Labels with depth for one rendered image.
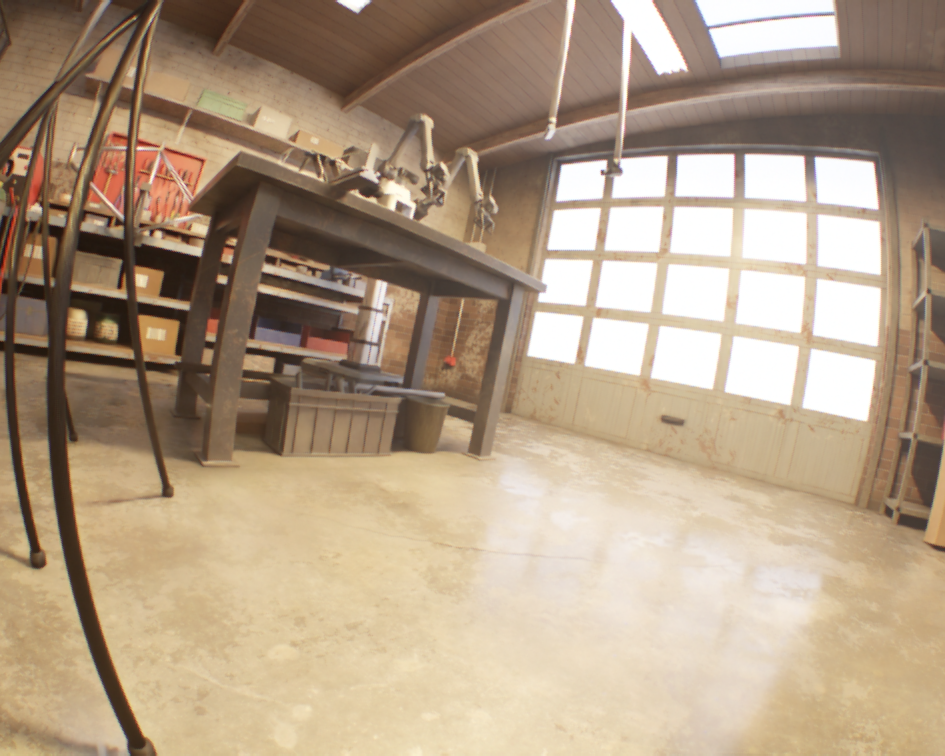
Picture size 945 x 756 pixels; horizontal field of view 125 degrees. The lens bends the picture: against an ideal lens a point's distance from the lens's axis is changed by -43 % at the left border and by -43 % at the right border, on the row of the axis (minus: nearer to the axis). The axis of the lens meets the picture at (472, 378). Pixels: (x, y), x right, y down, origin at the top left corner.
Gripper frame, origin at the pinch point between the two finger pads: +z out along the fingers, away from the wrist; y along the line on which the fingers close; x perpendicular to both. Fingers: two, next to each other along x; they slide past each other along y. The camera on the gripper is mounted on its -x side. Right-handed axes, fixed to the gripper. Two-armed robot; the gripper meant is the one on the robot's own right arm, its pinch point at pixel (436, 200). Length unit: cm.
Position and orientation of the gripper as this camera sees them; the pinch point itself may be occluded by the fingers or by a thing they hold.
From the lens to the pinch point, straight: 227.3
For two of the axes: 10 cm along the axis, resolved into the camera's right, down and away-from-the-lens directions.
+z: 2.2, 9.4, -2.7
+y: 5.9, 0.9, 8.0
